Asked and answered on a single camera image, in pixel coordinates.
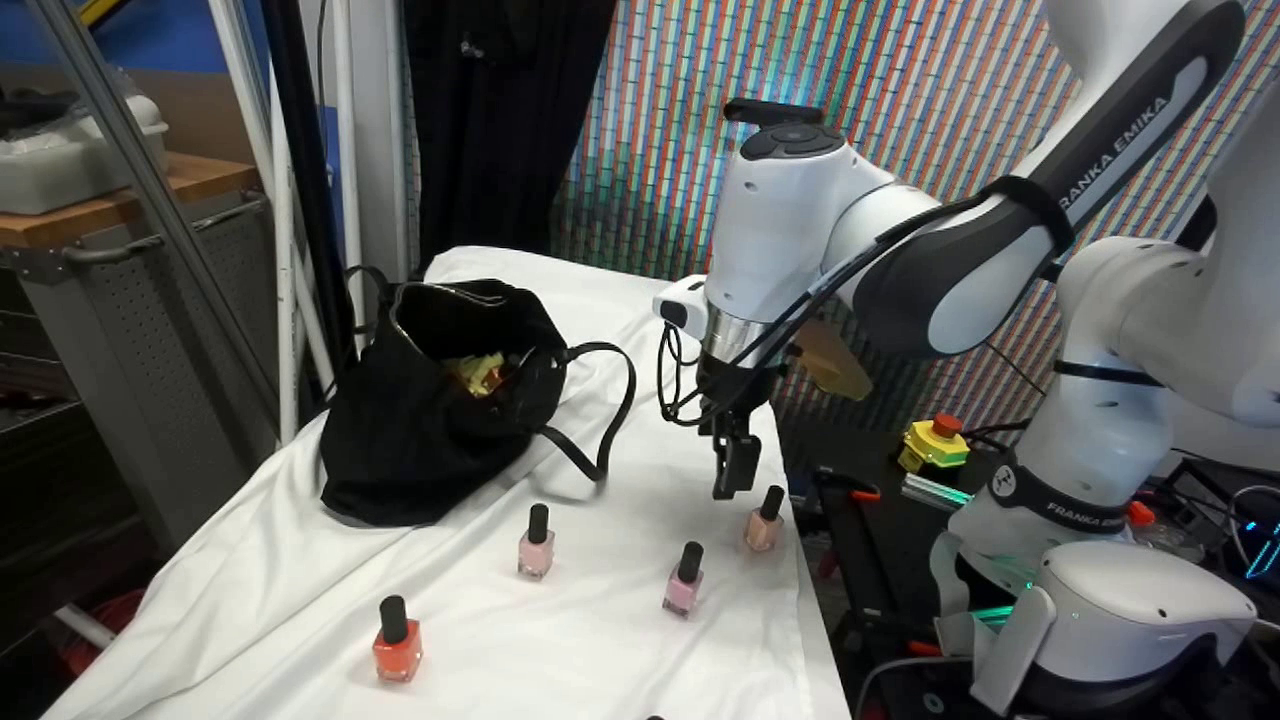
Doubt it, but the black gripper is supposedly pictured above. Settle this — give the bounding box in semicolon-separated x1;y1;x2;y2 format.
697;355;787;502

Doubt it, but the beige nail polish bottle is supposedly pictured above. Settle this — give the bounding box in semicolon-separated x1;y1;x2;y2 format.
741;481;787;555

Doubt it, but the pale pink nail polish bottle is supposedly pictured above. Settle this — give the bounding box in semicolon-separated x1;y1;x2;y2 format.
514;501;560;584

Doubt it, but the teal flat box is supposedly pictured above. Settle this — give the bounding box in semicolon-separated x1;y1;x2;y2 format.
901;471;976;512

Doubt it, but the yellow emergency stop button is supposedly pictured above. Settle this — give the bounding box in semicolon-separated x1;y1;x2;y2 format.
894;413;976;474

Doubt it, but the white tablecloth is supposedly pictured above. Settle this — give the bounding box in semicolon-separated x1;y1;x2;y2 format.
34;242;855;720

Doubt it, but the yellow cloth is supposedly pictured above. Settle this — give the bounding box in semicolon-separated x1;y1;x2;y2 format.
453;346;514;400

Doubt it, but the black fabric curtain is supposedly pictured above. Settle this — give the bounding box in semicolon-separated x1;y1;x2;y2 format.
401;0;621;277

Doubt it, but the black vertical pole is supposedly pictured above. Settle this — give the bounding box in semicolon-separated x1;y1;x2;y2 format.
255;0;364;402

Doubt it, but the grey cart with wooden top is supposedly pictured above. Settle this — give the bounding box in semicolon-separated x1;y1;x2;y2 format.
0;150;290;535

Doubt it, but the white plastic container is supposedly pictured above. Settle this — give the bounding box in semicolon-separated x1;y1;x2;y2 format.
0;90;173;215

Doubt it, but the black gripper cable bundle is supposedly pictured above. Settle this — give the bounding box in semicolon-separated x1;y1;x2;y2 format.
650;184;1072;430

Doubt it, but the black fabric bag with strap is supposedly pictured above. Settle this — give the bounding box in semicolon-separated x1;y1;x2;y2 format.
317;273;641;531

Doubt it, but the black stereo camera bar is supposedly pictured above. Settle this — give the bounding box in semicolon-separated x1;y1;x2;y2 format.
721;97;831;137

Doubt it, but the white vertical post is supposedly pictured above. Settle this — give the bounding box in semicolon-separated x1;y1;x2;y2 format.
325;0;413;290

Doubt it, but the aluminium frame bar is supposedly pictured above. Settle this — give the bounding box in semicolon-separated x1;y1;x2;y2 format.
27;0;284;413

